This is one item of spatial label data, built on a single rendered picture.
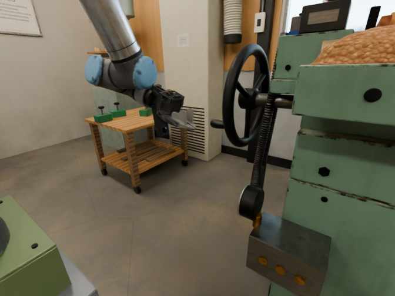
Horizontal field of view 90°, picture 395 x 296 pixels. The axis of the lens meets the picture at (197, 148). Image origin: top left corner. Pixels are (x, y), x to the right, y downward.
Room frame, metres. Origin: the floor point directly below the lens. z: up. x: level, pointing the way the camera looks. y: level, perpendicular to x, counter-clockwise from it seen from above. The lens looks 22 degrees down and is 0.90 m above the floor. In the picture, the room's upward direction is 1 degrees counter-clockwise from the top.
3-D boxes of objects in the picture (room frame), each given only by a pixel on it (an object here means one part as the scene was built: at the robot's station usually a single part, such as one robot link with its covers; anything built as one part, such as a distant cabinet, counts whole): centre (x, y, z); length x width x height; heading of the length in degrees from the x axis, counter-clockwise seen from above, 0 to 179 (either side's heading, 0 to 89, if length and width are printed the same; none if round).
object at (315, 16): (0.51, -0.27, 0.99); 0.13 x 0.11 x 0.06; 143
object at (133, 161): (1.66, 0.49, 0.32); 0.66 x 0.57 x 0.64; 142
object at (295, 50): (0.51, -0.28, 0.91); 0.15 x 0.14 x 0.09; 143
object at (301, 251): (0.26, -0.16, 0.58); 0.12 x 0.08 x 0.08; 53
